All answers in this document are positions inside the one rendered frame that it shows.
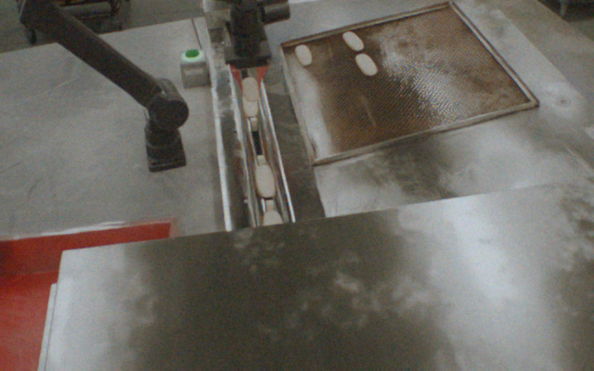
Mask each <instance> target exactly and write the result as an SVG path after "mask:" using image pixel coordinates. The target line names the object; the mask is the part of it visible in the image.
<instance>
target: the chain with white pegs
mask: <svg viewBox="0 0 594 371"><path fill-rule="evenodd" d="M240 74H241V79H242V81H243V80H244V79H248V74H247V70H246V69H240ZM249 121H250V126H251V131H252V141H253V146H254V147H255V151H256V158H257V162H258V166H260V165H265V158H264V156H263V153H262V149H261V143H260V138H259V133H258V128H257V119H256V118H255V117H249ZM258 153H259V154H258ZM268 200H269V201H268ZM264 201H265V210H266V211H272V210H273V202H272V200H271V197H264Z"/></svg>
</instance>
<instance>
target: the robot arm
mask: <svg viewBox="0 0 594 371"><path fill-rule="evenodd" d="M214 1H222V2H227V3H228V4H234V6H231V8H230V9H229V12H230V20H231V28H232V35H233V42H232V44H233V45H228V46H224V47H223V51H224V58H225V65H226V66H228V64H229V68H230V73H231V74H232V76H233V77H234V78H235V80H236V81H237V82H238V84H239V88H240V91H242V84H241V79H240V74H239V69H248V68H255V67H257V81H258V87H259V89H260V88H261V84H262V80H263V77H264V75H265V72H266V70H267V68H268V66H267V59H269V60H272V53H271V49H269V47H270V45H268V42H261V43H259V37H258V27H257V20H258V21H259V22H260V24H261V25H262V26H268V25H271V24H275V23H279V22H282V21H285V20H289V19H290V17H291V9H290V5H289V2H288V0H214ZM16 7H17V10H18V12H19V22H20V23H22V24H23V25H24V26H25V27H26V28H28V29H30V28H31V27H32V28H33V29H35V30H37V31H38V32H41V33H43V34H45V35H46V36H48V37H49V38H50V39H53V40H54V41H56V42H57V43H58V44H59V45H61V46H62V47H64V48H65V49H66V50H68V51H70V52H71V53H73V54H74V55H75V56H76V57H78V58H79V59H80V60H81V61H82V62H84V63H85V64H87V65H88V66H90V67H91V69H92V68H93V69H94V70H96V71H98V72H99V73H100V74H102V75H103V76H105V77H106V79H108V80H109V81H111V82H112V83H114V84H115V85H117V86H118V87H120V88H121V89H123V91H124V92H125V93H126V94H127V95H129V96H130V97H131V98H132V99H133V100H134V101H135V102H137V103H138V104H139V105H141V106H142V107H144V108H145V109H143V110H144V115H145V119H146V122H147V124H146V126H145V127H144V132H145V135H144V141H145V147H146V154H147V162H148V170H149V171H150V172H151V173H155V172H159V171H165V170H170V169H174V168H179V167H184V166H186V165H187V163H186V157H185V153H184V148H183V143H182V138H181V134H180V132H179V130H178V128H180V127H181V126H183V125H185V124H186V121H187V119H188V117H189V108H188V105H187V102H186V100H185V99H184V98H183V97H182V96H181V95H180V94H179V92H178V90H177V89H176V87H175V86H174V84H173V83H172V82H171V81H170V80H168V79H165V78H158V79H156V78H155V77H153V76H152V75H151V74H149V73H148V72H145V71H143V69H141V68H140V67H139V66H137V65H136V64H135V63H134V62H133V61H132V60H130V59H128V58H126V57H125V56H124V55H122V53H121V52H119V51H118V50H117V49H115V48H114V47H113V46H111V45H110V44H108V43H107V41H105V40H103V39H102V38H100V37H99V36H98V35H96V34H95V33H94V32H93V31H92V30H90V29H89V28H88V27H85V26H84V25H83V24H82V23H81V22H80V21H79V20H78V19H76V18H75V17H74V16H73V15H71V14H69V13H68V12H67V11H65V10H64V8H63V7H61V6H59V5H58V4H57V2H56V1H55V0H18V2H17V4H16Z"/></svg>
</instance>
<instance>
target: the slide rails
mask: <svg viewBox="0 0 594 371"><path fill-rule="evenodd" d="M226 31H227V34H226V37H227V42H228V45H233V44H232V42H233V35H232V28H231V21H226ZM247 71H248V76H249V78H253V79H254V80H255V81H256V82H257V83H258V81H257V76H256V71H255V68H248V69H247ZM233 78H234V77H233ZM234 84H235V89H236V95H237V101H238V108H239V118H240V124H241V130H242V136H243V142H244V148H245V154H246V161H247V166H248V172H249V178H250V185H251V191H252V202H254V208H255V213H256V219H257V226H264V225H263V219H264V215H265V213H266V211H265V202H264V197H263V196H262V195H261V194H260V192H259V190H258V187H257V184H256V178H255V172H256V169H257V167H258V164H257V159H256V153H255V147H253V142H252V132H251V126H250V122H249V117H247V116H246V115H245V113H244V111H243V108H242V97H243V93H242V91H240V88H239V84H238V82H237V81H236V80H235V78H234ZM257 101H258V105H259V112H258V115H257V116H256V119H257V123H258V128H259V133H260V138H261V143H262V148H263V152H264V158H265V165H267V166H268V167H269V168H270V169H271V171H272V174H273V177H274V182H275V192H274V194H273V195H272V196H271V197H272V202H273V207H274V211H277V212H278V213H279V215H280V216H281V219H282V222H283V223H288V216H287V213H286V208H285V204H284V199H283V195H282V190H281V186H280V182H279V177H278V168H276V164H275V160H274V156H273V150H272V147H271V142H270V137H269V132H268V128H267V124H266V119H265V112H264V107H263V102H262V98H261V94H260V95H259V98H258V100H257Z"/></svg>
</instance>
